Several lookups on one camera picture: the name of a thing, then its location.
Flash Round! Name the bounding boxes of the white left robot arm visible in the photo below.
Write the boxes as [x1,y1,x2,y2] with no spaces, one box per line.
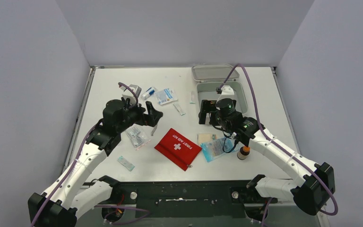
[27,98,164,227]

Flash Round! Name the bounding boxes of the green bandage packet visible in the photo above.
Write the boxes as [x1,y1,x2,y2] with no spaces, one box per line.
[117,156,135,172]

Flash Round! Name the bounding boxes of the clear bag of wipes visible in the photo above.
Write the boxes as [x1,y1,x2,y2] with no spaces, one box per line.
[125,125,151,150]

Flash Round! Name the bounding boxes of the blue mask packet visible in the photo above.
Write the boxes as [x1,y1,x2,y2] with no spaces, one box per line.
[200,137,237,163]

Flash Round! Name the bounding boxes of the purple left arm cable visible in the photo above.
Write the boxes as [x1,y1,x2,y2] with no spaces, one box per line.
[31,82,139,227]

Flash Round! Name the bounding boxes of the red first aid pouch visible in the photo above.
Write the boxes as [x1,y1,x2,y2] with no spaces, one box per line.
[155,128,202,171]

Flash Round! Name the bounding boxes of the brown bottle orange cap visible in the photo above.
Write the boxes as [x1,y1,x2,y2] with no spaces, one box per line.
[237,146,251,160]

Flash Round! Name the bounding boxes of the beige gauze packet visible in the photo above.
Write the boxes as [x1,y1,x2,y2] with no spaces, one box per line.
[197,133,217,146]

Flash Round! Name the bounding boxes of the small white blue tube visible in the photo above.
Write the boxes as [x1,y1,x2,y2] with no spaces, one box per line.
[141,87,156,100]

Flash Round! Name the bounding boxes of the black handled scissors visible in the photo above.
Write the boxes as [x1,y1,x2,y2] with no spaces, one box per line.
[151,124,158,136]

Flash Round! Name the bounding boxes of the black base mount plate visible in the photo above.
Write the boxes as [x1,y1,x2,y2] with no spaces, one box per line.
[106,180,268,219]

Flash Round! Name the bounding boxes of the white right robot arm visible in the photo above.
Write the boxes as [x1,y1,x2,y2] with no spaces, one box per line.
[198,98,336,216]

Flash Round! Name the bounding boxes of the grey open storage box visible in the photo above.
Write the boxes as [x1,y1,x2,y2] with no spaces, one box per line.
[191,64,248,114]

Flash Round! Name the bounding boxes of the small white strip packet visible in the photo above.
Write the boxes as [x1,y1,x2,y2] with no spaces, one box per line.
[173,103,186,116]

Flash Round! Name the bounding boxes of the white blue label packet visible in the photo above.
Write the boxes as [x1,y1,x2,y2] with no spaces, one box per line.
[154,88,178,105]

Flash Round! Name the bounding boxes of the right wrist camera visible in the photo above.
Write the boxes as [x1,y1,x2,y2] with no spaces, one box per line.
[216,85,234,101]

